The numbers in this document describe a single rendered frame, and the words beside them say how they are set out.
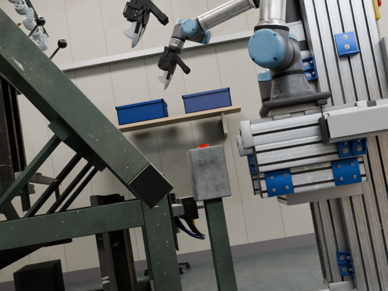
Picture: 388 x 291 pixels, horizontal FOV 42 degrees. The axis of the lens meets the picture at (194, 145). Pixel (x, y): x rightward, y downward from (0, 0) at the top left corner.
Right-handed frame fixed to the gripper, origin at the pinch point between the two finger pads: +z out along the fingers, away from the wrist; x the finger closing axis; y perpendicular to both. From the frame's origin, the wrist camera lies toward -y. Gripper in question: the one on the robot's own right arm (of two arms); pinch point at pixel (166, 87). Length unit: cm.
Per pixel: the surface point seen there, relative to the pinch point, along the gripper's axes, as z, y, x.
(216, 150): 26, -37, 75
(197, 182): 39, -34, 76
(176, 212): 53, -28, 50
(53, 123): 35, 20, 79
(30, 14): -17, 84, -10
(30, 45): 12, 33, 85
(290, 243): 77, -126, -301
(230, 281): 68, -55, 72
